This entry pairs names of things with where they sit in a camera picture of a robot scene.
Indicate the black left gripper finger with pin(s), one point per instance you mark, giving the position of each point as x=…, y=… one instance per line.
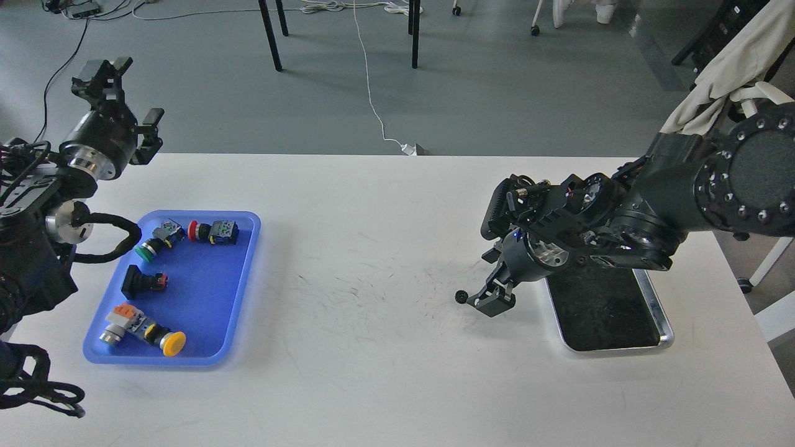
x=151, y=142
x=100, y=84

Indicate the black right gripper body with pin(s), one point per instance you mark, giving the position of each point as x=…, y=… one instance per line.
x=533, y=226

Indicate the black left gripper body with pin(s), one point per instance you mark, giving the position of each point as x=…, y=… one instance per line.
x=102, y=143

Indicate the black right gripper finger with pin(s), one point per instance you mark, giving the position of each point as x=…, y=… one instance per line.
x=494, y=299
x=499, y=275

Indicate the black gear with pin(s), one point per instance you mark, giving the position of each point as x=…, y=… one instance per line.
x=461, y=297

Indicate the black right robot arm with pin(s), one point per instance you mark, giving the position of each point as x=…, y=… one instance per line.
x=637, y=218

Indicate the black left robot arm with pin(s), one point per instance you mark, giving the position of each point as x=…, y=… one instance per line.
x=46, y=227

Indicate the silver metal tray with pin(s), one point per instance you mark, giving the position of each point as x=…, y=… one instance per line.
x=608, y=311

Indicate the white power adapter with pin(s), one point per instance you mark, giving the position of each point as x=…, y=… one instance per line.
x=413, y=149

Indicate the black table leg left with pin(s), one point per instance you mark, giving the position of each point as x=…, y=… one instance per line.
x=270, y=30

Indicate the black table leg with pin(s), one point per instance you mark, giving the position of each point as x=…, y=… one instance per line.
x=270, y=30
x=413, y=29

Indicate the person white shoe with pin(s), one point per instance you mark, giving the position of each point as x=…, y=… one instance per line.
x=605, y=10

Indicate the black table leg right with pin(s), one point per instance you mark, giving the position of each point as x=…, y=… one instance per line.
x=413, y=29

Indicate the white chair with beige cloth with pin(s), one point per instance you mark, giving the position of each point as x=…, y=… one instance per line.
x=733, y=68

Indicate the green push button switch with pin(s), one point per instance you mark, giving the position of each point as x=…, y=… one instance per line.
x=166, y=235

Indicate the red push button switch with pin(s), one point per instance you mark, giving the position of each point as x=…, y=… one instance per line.
x=220, y=232

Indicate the black push button switch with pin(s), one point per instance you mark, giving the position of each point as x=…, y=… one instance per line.
x=135, y=282

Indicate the yellow push button switch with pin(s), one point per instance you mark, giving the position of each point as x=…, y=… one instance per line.
x=127, y=319

